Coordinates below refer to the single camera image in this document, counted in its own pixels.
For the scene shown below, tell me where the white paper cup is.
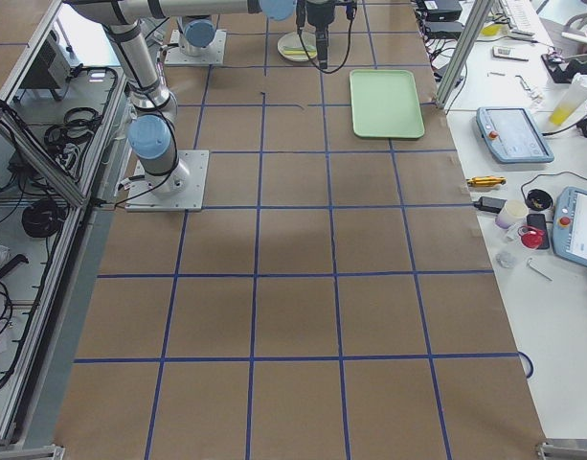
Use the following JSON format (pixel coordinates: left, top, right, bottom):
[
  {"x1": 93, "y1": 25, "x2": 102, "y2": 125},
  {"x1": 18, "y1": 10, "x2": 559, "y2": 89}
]
[{"x1": 495, "y1": 199, "x2": 529, "y2": 229}]

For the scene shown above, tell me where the mint green tray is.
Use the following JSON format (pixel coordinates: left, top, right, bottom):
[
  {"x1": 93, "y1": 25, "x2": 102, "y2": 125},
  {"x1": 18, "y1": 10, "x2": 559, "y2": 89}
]
[{"x1": 350, "y1": 69, "x2": 425, "y2": 139}]

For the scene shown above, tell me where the bottle with yellow liquid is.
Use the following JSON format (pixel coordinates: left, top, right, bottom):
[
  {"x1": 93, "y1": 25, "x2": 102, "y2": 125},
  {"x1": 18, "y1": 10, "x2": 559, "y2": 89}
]
[{"x1": 549, "y1": 73, "x2": 587, "y2": 127}]

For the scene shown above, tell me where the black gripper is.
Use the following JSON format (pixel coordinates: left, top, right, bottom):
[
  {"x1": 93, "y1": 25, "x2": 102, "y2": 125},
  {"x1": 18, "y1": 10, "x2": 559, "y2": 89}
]
[{"x1": 305, "y1": 0, "x2": 336, "y2": 68}]

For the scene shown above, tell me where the far teach pendant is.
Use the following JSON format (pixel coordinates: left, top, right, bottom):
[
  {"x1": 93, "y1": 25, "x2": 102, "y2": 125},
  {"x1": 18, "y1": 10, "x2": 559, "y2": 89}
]
[{"x1": 476, "y1": 106, "x2": 554, "y2": 164}]

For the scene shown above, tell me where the aluminium frame post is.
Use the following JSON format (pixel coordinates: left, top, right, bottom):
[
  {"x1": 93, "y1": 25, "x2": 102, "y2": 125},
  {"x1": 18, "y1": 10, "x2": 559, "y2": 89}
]
[{"x1": 435, "y1": 0, "x2": 492, "y2": 108}]

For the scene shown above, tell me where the yellow plastic fork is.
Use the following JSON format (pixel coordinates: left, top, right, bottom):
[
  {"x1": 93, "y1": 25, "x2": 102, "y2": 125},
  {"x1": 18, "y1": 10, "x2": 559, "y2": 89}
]
[{"x1": 282, "y1": 47, "x2": 305, "y2": 55}]

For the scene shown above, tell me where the teach pendant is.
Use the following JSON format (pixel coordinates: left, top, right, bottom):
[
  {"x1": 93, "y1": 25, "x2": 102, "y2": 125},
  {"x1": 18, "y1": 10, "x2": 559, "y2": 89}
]
[
  {"x1": 552, "y1": 187, "x2": 587, "y2": 267},
  {"x1": 476, "y1": 106, "x2": 554, "y2": 164}
]

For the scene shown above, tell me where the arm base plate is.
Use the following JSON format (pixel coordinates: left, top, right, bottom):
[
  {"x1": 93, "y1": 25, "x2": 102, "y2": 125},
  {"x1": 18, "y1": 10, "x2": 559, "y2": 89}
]
[
  {"x1": 164, "y1": 29, "x2": 227, "y2": 67},
  {"x1": 124, "y1": 149, "x2": 210, "y2": 212}
]

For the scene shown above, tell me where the black power adapter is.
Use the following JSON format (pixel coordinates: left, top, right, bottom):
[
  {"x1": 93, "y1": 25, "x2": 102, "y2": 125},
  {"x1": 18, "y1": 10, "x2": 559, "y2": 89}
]
[{"x1": 473, "y1": 195, "x2": 507, "y2": 214}]

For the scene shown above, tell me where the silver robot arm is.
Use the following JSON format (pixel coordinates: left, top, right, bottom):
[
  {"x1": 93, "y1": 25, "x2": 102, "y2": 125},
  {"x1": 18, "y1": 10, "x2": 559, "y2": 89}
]
[{"x1": 103, "y1": 22, "x2": 189, "y2": 196}]

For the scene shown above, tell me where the red round tape dispenser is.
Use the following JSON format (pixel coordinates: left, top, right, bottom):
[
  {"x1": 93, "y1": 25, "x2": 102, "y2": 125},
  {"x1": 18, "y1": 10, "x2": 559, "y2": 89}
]
[{"x1": 517, "y1": 225, "x2": 546, "y2": 249}]

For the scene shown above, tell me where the near teach pendant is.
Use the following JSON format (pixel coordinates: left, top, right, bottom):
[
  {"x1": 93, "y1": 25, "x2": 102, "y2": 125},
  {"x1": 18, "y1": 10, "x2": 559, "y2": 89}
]
[{"x1": 552, "y1": 187, "x2": 587, "y2": 267}]

